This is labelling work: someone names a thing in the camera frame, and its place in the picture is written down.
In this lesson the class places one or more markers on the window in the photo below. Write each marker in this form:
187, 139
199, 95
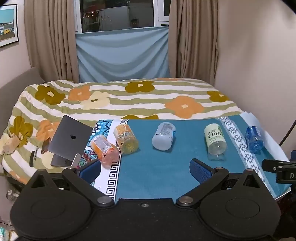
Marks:
115, 16

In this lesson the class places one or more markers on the orange plastic bottle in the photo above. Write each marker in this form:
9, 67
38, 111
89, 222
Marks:
104, 149

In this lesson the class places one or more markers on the light blue hanging cloth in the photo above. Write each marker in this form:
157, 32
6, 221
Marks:
122, 55

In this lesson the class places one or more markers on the dark smartphone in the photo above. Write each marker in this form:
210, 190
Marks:
45, 146

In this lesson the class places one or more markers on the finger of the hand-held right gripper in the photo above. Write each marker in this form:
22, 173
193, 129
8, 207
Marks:
269, 165

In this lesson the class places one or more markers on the yellow plastic bottle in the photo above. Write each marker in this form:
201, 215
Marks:
126, 139

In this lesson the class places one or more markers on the teal patterned table mat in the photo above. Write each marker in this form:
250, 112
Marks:
150, 171

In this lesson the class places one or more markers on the grey sofa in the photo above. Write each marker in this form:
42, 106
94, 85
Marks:
20, 81

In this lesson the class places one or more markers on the black pen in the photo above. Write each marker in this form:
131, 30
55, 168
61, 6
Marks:
33, 157

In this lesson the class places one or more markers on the beige curtain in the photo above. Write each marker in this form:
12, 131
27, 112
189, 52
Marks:
194, 39
50, 39

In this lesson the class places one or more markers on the white-blue plastic bottle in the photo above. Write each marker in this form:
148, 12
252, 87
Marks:
163, 136

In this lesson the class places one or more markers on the beige crumpled cloth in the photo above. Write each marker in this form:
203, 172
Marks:
10, 143

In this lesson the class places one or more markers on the green label clear bottle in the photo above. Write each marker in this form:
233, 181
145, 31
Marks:
215, 141

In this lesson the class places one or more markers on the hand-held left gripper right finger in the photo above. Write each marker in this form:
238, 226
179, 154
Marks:
200, 172

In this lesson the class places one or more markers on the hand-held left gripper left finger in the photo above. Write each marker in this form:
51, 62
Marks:
89, 173

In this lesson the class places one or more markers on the grey laptop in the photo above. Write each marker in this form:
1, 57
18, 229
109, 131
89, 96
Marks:
69, 139

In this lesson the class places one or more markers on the framed wall picture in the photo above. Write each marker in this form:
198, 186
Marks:
8, 25

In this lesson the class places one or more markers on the floral striped blanket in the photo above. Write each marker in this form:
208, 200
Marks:
138, 102

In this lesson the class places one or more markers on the blue plastic bottle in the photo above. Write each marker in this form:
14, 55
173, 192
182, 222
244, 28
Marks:
254, 140

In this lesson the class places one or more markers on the silver laptop stand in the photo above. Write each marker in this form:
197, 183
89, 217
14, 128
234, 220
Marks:
62, 161

